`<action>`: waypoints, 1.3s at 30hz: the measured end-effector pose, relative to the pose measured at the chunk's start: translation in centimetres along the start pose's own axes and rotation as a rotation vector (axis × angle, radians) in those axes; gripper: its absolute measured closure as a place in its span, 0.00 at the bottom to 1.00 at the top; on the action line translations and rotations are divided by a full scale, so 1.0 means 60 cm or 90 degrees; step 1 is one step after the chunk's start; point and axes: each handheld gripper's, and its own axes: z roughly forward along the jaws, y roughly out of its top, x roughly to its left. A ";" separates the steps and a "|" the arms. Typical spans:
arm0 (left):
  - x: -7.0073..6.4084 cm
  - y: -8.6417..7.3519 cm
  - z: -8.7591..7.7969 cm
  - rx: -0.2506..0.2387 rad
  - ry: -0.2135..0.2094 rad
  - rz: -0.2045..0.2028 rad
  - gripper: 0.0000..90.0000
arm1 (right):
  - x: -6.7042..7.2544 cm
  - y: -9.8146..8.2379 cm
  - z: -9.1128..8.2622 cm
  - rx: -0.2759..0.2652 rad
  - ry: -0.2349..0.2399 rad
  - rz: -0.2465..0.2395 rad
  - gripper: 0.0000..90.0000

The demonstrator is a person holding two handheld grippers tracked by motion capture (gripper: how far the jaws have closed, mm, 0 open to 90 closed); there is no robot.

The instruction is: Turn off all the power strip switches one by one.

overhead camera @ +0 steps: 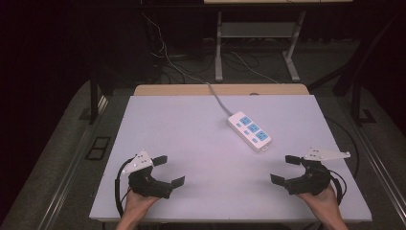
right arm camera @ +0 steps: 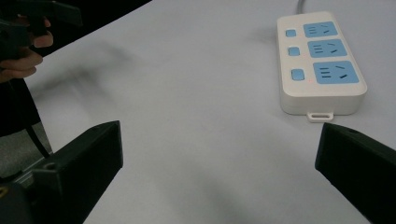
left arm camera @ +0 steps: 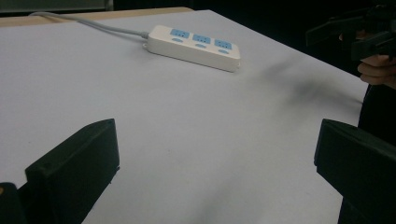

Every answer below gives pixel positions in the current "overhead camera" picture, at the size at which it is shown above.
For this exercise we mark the person's right hand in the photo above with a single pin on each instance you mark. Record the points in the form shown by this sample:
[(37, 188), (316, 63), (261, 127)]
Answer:
[(325, 204)]

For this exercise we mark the grey metal desk frame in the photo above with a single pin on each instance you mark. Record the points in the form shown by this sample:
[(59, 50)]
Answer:
[(255, 30)]

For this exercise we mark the white power strip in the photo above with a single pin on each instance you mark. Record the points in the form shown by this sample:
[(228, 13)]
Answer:
[(250, 131)]

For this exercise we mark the dark floor socket plate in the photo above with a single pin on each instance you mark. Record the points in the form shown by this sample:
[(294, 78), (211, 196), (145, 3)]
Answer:
[(98, 148)]

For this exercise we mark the person's left hand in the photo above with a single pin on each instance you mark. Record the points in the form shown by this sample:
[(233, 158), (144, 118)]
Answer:
[(137, 206)]

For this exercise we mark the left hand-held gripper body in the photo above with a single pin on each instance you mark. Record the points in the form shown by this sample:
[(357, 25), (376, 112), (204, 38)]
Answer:
[(145, 183)]

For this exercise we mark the aluminium rail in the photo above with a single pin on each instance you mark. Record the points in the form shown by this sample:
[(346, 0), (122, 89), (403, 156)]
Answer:
[(68, 172), (379, 169)]

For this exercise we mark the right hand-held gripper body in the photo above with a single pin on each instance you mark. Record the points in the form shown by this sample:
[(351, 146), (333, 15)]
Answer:
[(314, 180)]

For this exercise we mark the black metal stand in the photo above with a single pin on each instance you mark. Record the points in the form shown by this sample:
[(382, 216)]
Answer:
[(356, 99), (93, 96)]

